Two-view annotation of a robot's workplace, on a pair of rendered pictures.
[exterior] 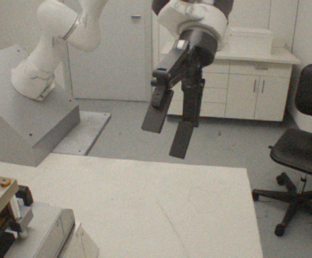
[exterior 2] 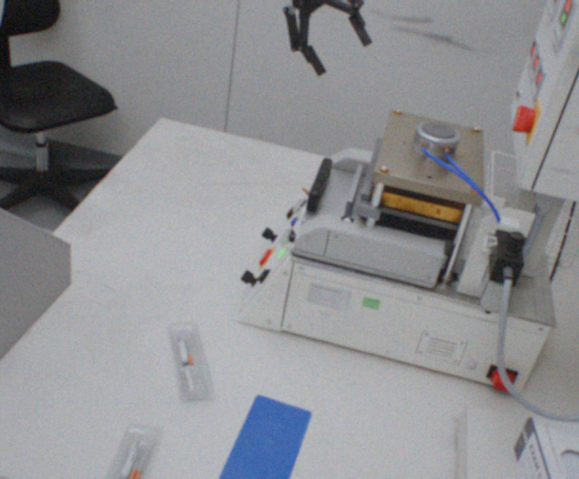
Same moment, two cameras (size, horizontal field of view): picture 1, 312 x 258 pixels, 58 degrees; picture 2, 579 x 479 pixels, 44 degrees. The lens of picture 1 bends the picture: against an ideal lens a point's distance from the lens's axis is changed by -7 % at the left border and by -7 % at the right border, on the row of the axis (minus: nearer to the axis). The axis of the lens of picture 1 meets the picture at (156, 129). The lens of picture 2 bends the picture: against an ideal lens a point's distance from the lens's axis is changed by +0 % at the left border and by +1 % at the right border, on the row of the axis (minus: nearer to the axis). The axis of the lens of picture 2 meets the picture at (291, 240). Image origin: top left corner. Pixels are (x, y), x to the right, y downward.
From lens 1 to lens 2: 163 cm
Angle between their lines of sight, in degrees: 77
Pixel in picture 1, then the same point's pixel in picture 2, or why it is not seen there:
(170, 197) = (198, 175)
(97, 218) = (224, 228)
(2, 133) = (32, 262)
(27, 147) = (65, 254)
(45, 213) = (357, 153)
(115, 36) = not seen: outside the picture
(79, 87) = not seen: outside the picture
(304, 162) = (68, 108)
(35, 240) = not seen: hidden behind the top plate
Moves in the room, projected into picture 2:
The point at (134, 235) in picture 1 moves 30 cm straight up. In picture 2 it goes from (258, 207) to (275, 88)
